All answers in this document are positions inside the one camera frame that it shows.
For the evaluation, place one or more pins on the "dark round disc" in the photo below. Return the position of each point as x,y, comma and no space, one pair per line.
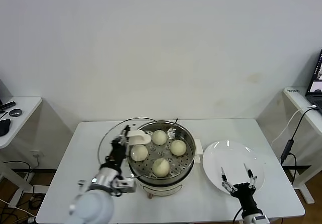
15,112

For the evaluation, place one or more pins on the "cream electric cooker base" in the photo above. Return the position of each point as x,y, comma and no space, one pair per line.
163,187

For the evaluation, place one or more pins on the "dark monitor screen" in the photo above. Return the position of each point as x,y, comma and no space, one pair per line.
3,90

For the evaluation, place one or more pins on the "white side table with laptop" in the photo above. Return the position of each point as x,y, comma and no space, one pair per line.
296,100

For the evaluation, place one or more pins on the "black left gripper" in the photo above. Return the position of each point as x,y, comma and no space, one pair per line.
116,153

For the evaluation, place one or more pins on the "white side table with disc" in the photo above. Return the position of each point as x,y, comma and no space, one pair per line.
27,108

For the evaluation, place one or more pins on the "open dark laptop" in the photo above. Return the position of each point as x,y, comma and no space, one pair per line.
315,83

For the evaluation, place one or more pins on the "stainless steel steamer pot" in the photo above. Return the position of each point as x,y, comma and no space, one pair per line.
176,166

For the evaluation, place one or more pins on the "white wall socket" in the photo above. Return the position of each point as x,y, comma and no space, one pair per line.
38,154

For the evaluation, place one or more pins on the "white steamed baozi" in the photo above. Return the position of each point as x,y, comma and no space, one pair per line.
139,153
178,147
161,167
159,137

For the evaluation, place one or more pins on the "white round plate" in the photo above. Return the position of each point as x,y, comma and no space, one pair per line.
234,153

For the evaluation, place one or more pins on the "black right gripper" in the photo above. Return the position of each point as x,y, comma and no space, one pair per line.
245,196

